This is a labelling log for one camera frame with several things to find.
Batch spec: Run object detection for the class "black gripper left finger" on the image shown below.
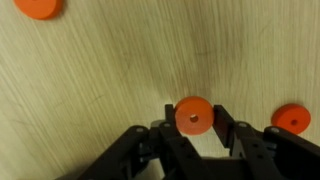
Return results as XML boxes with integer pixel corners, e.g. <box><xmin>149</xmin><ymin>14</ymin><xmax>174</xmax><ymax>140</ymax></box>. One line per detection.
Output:
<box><xmin>78</xmin><ymin>103</ymin><xmax>208</xmax><ymax>180</ymax></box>

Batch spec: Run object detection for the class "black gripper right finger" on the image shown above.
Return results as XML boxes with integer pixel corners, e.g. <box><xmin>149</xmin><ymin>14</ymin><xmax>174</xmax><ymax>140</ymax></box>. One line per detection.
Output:
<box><xmin>213</xmin><ymin>104</ymin><xmax>320</xmax><ymax>180</ymax></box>

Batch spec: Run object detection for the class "orange disc with hole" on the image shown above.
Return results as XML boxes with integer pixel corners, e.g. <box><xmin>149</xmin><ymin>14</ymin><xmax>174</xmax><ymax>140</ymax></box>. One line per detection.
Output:
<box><xmin>270</xmin><ymin>103</ymin><xmax>312</xmax><ymax>135</ymax></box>
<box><xmin>174</xmin><ymin>96</ymin><xmax>215</xmax><ymax>136</ymax></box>
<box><xmin>13</xmin><ymin>0</ymin><xmax>64</xmax><ymax>20</ymax></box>

